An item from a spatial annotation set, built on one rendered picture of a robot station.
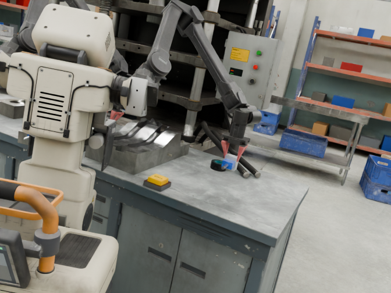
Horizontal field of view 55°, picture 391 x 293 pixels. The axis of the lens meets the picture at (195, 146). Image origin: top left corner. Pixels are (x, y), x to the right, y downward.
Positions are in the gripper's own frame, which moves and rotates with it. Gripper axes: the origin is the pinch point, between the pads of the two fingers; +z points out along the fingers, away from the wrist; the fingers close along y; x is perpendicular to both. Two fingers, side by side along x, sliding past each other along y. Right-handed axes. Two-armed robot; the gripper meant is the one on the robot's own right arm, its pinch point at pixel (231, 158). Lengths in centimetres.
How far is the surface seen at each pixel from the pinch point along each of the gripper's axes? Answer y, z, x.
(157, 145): 36.5, 6.5, -8.6
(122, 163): 41.6, 11.6, 12.1
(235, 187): -2.5, 15.1, -10.4
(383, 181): -110, 71, -334
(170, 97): 62, -6, -71
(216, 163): 12.3, 11.7, -25.1
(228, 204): -5.2, 15.1, 9.9
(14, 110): 120, 10, -7
